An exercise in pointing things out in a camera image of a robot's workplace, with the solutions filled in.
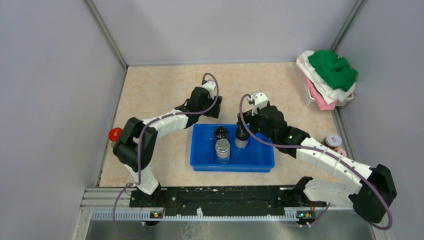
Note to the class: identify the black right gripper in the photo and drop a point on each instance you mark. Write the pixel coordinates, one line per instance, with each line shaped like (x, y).
(249, 118)

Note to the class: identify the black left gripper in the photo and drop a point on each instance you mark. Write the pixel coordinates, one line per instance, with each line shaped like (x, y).
(213, 112)

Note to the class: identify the blue plastic divided bin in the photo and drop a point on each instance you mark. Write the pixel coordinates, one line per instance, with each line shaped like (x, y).
(256, 157)

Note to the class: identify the silver cap white bead jar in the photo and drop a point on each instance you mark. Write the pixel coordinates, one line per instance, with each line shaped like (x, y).
(223, 151)

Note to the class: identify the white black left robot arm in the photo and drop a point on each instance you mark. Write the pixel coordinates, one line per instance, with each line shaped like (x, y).
(136, 143)

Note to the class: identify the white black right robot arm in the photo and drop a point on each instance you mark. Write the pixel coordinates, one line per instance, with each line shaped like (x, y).
(368, 190)

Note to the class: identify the white laundry basket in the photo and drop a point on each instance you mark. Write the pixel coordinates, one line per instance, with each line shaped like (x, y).
(309, 101)

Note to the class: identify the pink cloth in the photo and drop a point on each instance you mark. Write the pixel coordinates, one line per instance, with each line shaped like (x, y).
(320, 101)

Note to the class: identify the white cloth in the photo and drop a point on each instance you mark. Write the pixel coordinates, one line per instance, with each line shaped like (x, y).
(328, 95)

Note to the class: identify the white lid brown jar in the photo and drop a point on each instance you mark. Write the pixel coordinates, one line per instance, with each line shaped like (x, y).
(332, 141)

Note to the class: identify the pink cap bottle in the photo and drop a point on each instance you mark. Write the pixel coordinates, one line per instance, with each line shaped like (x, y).
(341, 151)

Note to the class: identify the green cloth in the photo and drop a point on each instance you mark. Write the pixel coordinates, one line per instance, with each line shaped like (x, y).
(334, 70)

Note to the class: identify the red cap brown sauce bottle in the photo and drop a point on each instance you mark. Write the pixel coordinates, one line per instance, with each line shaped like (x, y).
(115, 134)

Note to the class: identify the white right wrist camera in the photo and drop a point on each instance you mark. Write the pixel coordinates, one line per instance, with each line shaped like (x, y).
(258, 100)

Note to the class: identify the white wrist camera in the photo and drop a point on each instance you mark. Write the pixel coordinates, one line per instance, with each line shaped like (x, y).
(211, 87)
(258, 100)

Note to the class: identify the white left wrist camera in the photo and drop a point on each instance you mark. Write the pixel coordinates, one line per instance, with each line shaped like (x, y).
(211, 87)

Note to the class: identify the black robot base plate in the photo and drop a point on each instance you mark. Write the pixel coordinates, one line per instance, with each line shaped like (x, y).
(274, 195)

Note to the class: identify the aluminium frame rail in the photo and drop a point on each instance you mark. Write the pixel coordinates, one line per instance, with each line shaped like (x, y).
(105, 213)

